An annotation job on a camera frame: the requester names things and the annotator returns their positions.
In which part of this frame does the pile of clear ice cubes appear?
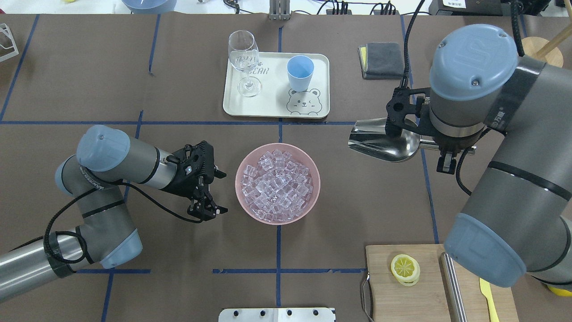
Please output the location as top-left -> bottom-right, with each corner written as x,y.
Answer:
241,149 -> 313,222

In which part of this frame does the metal ice scoop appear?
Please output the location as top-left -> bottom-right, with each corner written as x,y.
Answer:
348,118 -> 476,163

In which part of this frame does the white wire cup rack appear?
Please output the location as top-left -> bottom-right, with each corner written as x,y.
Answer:
0,24 -> 20,62

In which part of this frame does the light blue cup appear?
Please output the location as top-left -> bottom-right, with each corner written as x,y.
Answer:
286,55 -> 314,92

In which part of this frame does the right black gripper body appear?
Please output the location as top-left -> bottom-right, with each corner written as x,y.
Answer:
385,87 -> 467,174

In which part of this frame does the blue bowl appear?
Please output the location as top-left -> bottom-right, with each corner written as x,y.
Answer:
121,0 -> 177,14

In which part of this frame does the cream bear tray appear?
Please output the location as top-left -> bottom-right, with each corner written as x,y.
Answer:
223,52 -> 330,119

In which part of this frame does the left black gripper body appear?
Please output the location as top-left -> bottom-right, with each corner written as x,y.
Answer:
161,140 -> 216,199

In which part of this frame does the yellow plastic knife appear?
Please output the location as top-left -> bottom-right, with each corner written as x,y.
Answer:
479,278 -> 499,322

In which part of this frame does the aluminium frame post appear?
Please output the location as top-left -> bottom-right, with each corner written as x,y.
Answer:
269,0 -> 291,21

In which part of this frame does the metal rod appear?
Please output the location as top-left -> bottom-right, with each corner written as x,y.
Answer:
440,252 -> 468,322

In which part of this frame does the lemon slice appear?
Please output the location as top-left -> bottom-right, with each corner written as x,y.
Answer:
390,254 -> 421,287

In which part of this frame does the yellow lemon lower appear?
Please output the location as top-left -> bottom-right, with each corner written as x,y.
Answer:
547,285 -> 572,297

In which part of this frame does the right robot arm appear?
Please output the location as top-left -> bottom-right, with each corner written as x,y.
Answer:
387,24 -> 572,291

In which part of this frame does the wooden cutting board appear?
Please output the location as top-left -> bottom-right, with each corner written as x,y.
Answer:
365,244 -> 519,322

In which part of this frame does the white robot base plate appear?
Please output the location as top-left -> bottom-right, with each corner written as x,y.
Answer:
218,307 -> 336,322

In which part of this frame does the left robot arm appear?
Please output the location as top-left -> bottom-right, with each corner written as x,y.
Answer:
0,125 -> 227,301

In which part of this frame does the clear wine glass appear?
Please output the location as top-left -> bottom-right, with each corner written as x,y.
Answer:
227,30 -> 261,97

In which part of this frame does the grey folded cloth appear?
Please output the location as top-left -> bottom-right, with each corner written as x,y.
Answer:
363,42 -> 404,80

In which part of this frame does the pink bowl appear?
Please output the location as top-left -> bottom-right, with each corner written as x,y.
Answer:
235,143 -> 321,225

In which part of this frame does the yellow sponge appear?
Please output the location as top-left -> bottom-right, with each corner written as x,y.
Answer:
358,46 -> 367,71

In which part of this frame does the wooden stand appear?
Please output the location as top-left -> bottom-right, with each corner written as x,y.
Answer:
520,0 -> 571,67

